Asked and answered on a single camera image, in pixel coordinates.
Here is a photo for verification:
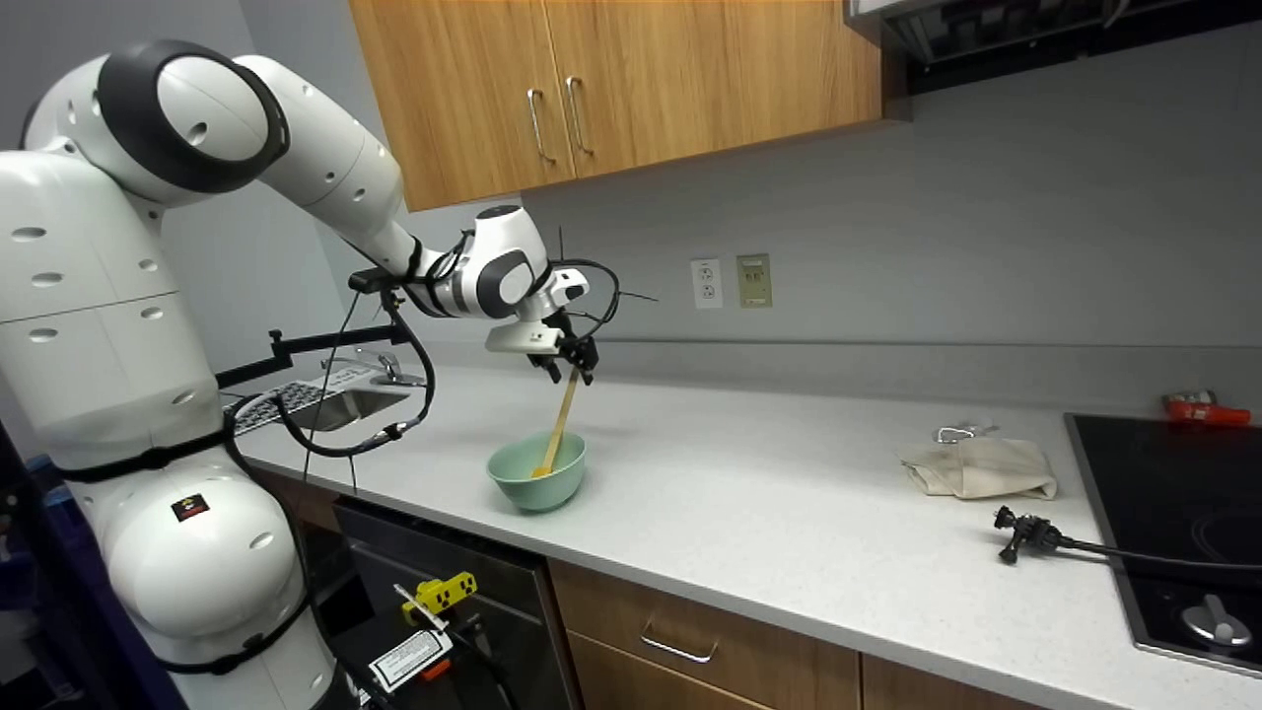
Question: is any dark blue robot stand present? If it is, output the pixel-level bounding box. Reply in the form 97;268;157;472
0;425;189;710

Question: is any black range hood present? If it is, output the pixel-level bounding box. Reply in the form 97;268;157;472
843;0;1262;99

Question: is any beige wall switch plate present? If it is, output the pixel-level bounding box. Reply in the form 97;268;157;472
734;250;776;312

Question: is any wooden spatula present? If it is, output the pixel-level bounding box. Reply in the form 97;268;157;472
527;368;587;487

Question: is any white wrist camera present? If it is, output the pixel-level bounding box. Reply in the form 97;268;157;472
481;316;571;363

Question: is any white rectangular device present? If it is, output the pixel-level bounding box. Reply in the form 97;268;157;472
366;626;458;698

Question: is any mint green bowl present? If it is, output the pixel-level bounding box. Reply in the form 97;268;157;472
486;430;591;517

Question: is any wooden wall cabinet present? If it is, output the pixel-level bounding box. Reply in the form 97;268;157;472
345;0;886;213

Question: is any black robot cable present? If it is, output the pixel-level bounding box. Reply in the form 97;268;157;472
266;254;627;460

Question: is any wooden base cabinet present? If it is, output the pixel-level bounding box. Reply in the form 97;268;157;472
549;560;1039;710

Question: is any beige cloth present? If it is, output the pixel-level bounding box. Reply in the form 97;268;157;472
899;421;1066;506

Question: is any metal cabinet door handle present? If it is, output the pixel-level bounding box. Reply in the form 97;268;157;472
561;71;599;166
524;82;565;172

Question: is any white wall power outlet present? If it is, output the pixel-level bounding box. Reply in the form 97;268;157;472
688;254;724;316

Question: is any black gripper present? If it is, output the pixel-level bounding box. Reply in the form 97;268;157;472
532;303;606;385

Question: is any metal drawer handle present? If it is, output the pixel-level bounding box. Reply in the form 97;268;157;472
640;633;724;672

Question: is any yellow device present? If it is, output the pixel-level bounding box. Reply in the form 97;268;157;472
394;567;486;622

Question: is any small red object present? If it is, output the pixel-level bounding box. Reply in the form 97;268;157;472
1158;385;1258;430

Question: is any steel sink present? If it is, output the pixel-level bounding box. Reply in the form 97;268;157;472
220;372;427;437

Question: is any black dishwasher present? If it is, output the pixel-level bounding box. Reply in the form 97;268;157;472
331;496;585;710

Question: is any black mounting rod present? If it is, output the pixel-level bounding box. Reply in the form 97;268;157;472
212;320;415;396

